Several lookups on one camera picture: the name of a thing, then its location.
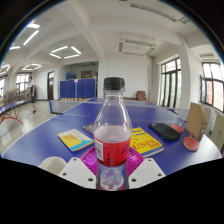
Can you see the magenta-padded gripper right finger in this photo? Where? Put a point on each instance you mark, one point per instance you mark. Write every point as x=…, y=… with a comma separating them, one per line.
x=146, y=171

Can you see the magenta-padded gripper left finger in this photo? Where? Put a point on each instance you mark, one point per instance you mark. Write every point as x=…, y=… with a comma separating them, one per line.
x=78, y=171

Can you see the clear red-labelled water bottle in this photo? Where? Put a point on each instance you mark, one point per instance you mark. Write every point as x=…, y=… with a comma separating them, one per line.
x=112, y=146

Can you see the white mug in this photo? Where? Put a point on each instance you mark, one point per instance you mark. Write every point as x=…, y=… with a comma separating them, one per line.
x=52, y=165

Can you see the yellow book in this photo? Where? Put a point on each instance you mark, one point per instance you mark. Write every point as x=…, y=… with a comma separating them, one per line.
x=146, y=143

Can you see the blue and yellow booklet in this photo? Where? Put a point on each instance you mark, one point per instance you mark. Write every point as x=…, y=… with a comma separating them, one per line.
x=75, y=140

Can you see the black paddle case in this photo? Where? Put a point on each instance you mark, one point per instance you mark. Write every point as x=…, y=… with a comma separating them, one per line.
x=165, y=131

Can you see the grey purple booklet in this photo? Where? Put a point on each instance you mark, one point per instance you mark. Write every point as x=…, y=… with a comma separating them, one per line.
x=89, y=128

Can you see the brown cardboard box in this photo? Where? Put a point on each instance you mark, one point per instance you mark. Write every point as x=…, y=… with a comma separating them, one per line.
x=195, y=120

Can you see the brown armchair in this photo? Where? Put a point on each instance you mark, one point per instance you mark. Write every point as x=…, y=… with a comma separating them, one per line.
x=141, y=95

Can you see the beige cabinet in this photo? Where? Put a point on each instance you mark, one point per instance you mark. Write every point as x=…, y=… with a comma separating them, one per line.
x=218, y=131

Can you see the folded blue table tennis tables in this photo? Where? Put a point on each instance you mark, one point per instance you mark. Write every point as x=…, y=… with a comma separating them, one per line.
x=78, y=88

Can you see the person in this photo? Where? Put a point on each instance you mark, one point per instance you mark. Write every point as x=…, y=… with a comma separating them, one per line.
x=32, y=93

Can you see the red-legged blue table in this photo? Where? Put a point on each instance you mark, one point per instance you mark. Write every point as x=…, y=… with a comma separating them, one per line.
x=10, y=106

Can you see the group of ceiling lights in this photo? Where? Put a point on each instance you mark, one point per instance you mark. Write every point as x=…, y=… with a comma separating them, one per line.
x=65, y=51

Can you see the ceiling air conditioner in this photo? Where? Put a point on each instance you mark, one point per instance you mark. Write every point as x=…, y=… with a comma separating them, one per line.
x=136, y=43

